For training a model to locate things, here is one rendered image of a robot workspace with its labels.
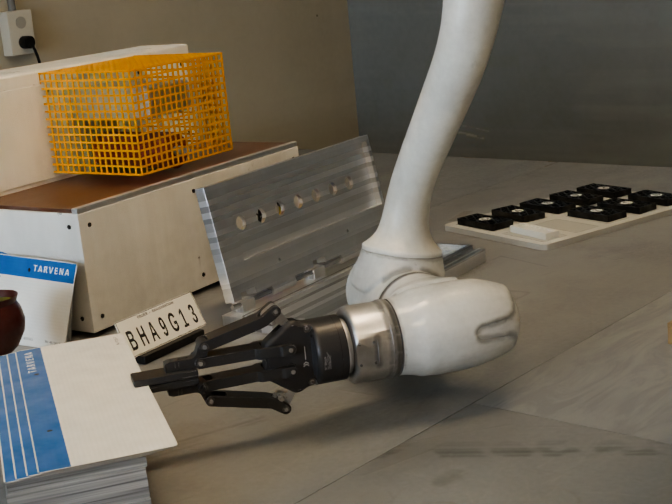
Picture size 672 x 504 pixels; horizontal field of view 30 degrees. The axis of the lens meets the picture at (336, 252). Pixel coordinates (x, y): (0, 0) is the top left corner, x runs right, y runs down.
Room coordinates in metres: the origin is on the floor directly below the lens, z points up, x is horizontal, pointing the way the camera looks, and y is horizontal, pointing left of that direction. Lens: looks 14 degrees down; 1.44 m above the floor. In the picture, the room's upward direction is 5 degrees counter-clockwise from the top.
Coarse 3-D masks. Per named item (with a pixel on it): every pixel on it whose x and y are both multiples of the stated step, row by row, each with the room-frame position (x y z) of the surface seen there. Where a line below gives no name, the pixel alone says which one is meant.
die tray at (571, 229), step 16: (656, 208) 2.24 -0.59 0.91; (448, 224) 2.27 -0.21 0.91; (544, 224) 2.20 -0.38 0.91; (560, 224) 2.19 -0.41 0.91; (576, 224) 2.18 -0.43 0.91; (592, 224) 2.17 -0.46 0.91; (608, 224) 2.15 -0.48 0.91; (624, 224) 2.16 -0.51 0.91; (496, 240) 2.15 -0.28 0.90; (512, 240) 2.12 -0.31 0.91; (528, 240) 2.09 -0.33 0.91; (544, 240) 2.08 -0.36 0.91; (560, 240) 2.07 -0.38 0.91; (576, 240) 2.09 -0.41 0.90
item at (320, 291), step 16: (464, 256) 1.98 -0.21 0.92; (480, 256) 2.00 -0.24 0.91; (304, 272) 1.94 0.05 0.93; (320, 272) 1.94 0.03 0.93; (336, 272) 1.95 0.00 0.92; (448, 272) 1.92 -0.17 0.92; (464, 272) 1.96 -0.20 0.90; (288, 288) 1.89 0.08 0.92; (304, 288) 1.87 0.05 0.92; (320, 288) 1.88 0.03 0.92; (336, 288) 1.87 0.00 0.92; (240, 304) 1.78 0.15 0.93; (256, 304) 1.82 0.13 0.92; (288, 304) 1.80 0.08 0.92; (304, 304) 1.79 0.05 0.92; (320, 304) 1.79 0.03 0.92; (336, 304) 1.78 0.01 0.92; (224, 320) 1.78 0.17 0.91
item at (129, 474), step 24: (0, 384) 1.34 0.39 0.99; (0, 408) 1.26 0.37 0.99; (0, 432) 1.19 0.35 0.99; (144, 456) 1.09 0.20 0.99; (24, 480) 1.06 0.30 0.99; (48, 480) 1.07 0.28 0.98; (72, 480) 1.08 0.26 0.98; (96, 480) 1.08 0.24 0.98; (120, 480) 1.09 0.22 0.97; (144, 480) 1.09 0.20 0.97
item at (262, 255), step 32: (288, 160) 1.95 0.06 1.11; (320, 160) 2.03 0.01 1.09; (352, 160) 2.10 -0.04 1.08; (224, 192) 1.81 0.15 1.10; (256, 192) 1.89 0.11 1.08; (288, 192) 1.95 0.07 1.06; (320, 192) 2.01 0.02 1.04; (352, 192) 2.08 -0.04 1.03; (224, 224) 1.79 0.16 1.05; (256, 224) 1.87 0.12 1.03; (288, 224) 1.93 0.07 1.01; (320, 224) 1.99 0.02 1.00; (352, 224) 2.04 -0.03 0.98; (224, 256) 1.77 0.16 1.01; (256, 256) 1.83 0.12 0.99; (288, 256) 1.89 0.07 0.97; (320, 256) 1.95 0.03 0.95; (352, 256) 2.02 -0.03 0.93; (224, 288) 1.77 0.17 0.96; (256, 288) 1.81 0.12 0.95
